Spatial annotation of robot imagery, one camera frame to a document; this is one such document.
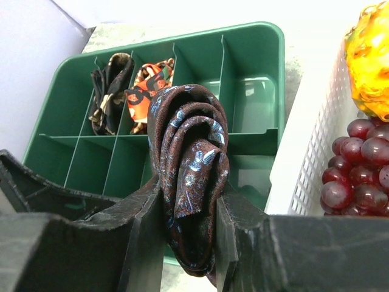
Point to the toy pineapple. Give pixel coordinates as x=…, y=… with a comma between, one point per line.
x=366, y=55

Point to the green compartment tray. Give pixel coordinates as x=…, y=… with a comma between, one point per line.
x=242, y=66

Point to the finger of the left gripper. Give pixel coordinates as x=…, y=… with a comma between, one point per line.
x=22, y=190

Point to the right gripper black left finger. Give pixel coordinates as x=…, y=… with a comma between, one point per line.
x=118, y=249

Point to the white fruit basket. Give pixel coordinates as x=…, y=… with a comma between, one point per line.
x=321, y=112

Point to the brown floral necktie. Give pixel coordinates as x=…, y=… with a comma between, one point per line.
x=188, y=139

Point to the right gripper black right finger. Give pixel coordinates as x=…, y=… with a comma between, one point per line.
x=260, y=252

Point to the toy purple grapes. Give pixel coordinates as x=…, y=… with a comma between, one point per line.
x=355, y=182

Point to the dark rolled tie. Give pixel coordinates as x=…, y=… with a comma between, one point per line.
x=109, y=81

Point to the red patterned rolled tie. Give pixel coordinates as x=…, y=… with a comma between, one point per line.
x=150, y=79

